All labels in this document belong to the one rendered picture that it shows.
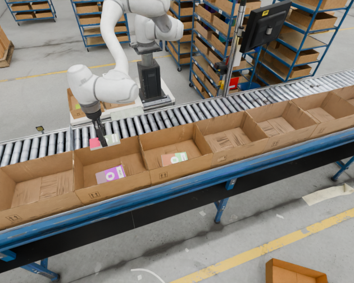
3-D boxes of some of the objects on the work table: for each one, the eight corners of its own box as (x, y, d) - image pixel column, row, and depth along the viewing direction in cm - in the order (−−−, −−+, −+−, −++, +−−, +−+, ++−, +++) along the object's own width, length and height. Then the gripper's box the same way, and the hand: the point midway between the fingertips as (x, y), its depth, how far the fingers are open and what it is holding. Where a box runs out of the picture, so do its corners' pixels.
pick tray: (128, 83, 227) (126, 75, 220) (135, 104, 202) (134, 95, 195) (101, 88, 220) (99, 80, 213) (105, 110, 196) (103, 101, 189)
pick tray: (98, 90, 218) (95, 82, 211) (105, 112, 194) (102, 103, 187) (69, 96, 210) (66, 88, 203) (73, 119, 186) (69, 110, 179)
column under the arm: (136, 89, 219) (131, 59, 195) (159, 85, 226) (157, 55, 202) (142, 103, 203) (137, 72, 179) (167, 97, 209) (166, 67, 185)
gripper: (101, 120, 93) (113, 153, 110) (98, 95, 106) (109, 127, 123) (84, 124, 91) (99, 156, 108) (82, 97, 104) (96, 130, 121)
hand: (103, 137), depth 114 cm, fingers open, 8 cm apart
